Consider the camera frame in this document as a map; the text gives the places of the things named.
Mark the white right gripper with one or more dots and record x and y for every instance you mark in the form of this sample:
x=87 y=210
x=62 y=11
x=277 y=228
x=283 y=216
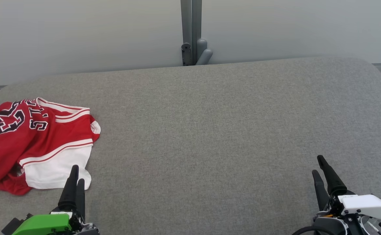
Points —
x=363 y=204

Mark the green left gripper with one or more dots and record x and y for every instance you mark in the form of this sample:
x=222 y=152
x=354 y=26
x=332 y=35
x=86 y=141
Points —
x=43 y=225

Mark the red basketball jersey white sleeves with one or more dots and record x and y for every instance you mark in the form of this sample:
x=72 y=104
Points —
x=47 y=137

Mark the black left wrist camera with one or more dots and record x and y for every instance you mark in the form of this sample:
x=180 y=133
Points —
x=12 y=225

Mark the black metal bracket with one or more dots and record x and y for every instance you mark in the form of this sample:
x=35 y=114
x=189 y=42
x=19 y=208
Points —
x=186 y=54

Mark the grey metal post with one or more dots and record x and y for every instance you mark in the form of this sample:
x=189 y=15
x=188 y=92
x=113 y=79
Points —
x=192 y=23

